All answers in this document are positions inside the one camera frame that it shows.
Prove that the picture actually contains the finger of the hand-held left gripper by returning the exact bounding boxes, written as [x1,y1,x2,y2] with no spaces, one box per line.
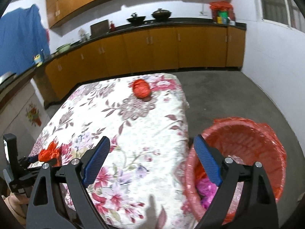
[22,156,62,170]

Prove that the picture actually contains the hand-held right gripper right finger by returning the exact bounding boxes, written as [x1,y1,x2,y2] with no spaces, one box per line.
[193,135,279,229]

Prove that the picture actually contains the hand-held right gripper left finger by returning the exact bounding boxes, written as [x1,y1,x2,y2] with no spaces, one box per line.
[26,136,111,229]

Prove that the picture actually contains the small red bag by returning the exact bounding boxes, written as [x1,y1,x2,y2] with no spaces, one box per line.
[38,142,63,165]

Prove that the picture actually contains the purple plastic bag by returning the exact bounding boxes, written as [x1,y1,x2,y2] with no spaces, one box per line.
[196,178,219,211]

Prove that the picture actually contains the red lined waste basket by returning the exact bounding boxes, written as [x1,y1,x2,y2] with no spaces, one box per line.
[185,117,287,225]

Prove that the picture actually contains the person's left hand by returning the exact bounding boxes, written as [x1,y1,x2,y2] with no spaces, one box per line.
[0,194,28,225]

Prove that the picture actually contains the floral tablecloth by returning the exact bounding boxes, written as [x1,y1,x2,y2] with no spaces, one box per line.
[29,73,191,229]

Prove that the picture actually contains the white cabinet with flower sticker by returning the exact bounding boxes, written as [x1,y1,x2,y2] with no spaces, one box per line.
[0,76,52,153]

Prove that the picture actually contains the red plastic bag ball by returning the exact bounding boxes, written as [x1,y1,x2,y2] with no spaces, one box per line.
[130,79,152,99]

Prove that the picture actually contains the yellow and blue box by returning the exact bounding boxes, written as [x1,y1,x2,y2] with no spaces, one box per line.
[33,54,45,66]

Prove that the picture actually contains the green enamel pot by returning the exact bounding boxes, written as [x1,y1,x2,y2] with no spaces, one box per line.
[56,43,71,53]

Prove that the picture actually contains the blue hanging cloth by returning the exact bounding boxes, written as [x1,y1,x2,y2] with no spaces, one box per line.
[0,3,51,77]

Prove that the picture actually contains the orange base cabinets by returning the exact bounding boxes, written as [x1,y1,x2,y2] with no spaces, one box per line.
[33,25,246,108]

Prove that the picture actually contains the clear glass jar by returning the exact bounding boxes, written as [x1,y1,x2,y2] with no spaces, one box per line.
[79,28,90,41]

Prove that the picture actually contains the brown cutting board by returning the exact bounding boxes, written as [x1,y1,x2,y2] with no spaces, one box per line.
[90,20,110,38]

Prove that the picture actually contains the black kitchen countertop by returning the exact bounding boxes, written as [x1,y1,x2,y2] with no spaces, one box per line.
[0,21,247,96]

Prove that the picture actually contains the green container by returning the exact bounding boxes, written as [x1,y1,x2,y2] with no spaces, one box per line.
[217,11,229,24]

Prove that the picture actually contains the black wok with lid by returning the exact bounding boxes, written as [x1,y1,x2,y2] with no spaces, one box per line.
[151,8,172,21]

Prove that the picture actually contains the red bag over shelf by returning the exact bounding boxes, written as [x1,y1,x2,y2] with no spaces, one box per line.
[209,1,235,22]

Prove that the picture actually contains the barred window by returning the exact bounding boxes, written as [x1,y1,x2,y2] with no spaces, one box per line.
[257,0,305,33]

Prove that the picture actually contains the black wok with handle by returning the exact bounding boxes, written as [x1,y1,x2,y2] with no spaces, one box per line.
[126,13,146,26]

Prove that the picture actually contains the long orange wall cabinet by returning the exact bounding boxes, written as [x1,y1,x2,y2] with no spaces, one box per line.
[45,0,121,28]

